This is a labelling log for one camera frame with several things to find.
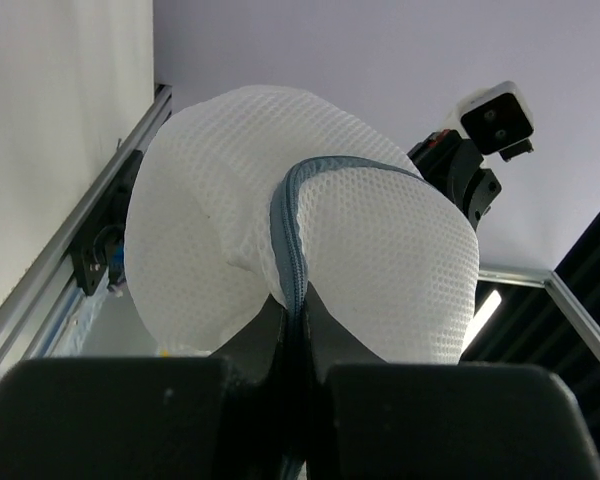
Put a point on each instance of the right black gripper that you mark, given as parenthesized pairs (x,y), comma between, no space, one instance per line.
(453,165)

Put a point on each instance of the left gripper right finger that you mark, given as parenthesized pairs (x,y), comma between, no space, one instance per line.
(373,419)

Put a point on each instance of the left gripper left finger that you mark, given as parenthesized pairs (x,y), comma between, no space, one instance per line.
(181,417)

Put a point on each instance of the white mesh bag blue zipper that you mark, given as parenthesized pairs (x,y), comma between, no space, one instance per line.
(267,191)

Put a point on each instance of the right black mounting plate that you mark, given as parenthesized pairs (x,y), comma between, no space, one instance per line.
(97,249)

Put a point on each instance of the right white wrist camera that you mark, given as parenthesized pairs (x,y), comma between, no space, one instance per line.
(496,119)

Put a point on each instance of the aluminium front rail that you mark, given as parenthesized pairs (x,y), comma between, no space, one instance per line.
(48,291)

